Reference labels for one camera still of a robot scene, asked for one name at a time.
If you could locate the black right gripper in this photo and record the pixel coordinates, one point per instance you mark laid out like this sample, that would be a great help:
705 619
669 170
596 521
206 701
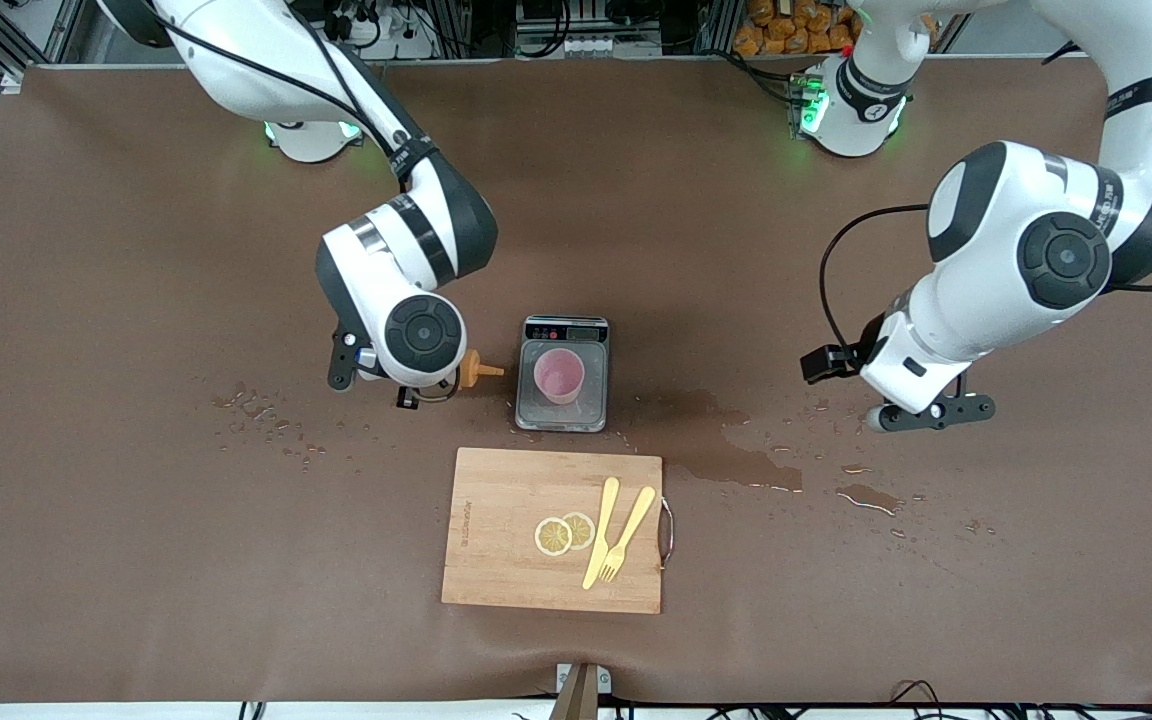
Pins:
410 397

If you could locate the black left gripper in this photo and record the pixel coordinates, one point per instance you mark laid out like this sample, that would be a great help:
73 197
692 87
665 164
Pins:
871 353

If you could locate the squeeze bottle with orange cap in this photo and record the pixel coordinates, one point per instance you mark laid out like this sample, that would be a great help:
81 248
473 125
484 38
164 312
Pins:
476 372

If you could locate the pink plastic cup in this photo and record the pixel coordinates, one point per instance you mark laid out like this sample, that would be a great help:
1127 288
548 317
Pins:
559 378

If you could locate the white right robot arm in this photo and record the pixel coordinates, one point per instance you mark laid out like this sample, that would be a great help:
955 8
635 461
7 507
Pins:
386 270

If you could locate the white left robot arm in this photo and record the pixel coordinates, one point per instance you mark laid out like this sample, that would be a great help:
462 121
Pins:
996 300

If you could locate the wooden cutting board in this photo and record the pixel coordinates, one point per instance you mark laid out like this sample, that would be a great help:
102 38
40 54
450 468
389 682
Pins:
506 540

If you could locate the silver digital kitchen scale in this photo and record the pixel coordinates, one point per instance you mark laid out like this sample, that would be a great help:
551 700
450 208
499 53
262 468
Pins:
591 410

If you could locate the lemon slice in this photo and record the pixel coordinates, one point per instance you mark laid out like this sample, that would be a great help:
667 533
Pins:
551 538
583 530

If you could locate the yellow plastic knife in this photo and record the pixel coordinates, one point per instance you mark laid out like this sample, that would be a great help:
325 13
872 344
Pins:
602 530

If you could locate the brown table cover mat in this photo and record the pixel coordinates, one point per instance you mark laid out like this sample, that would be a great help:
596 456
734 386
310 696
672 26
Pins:
836 620

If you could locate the yellow plastic fork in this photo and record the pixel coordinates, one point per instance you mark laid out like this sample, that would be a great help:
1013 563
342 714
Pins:
629 535

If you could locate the pile of orange bread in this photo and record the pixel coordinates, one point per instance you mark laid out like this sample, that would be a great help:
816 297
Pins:
796 25

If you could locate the white power strip with plugs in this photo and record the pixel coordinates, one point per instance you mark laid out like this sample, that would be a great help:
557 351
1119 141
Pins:
386 30

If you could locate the white socket strip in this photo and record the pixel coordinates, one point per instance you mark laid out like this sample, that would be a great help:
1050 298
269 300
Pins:
611 46

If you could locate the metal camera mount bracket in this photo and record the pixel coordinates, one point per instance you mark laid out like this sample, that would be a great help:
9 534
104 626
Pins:
581 690

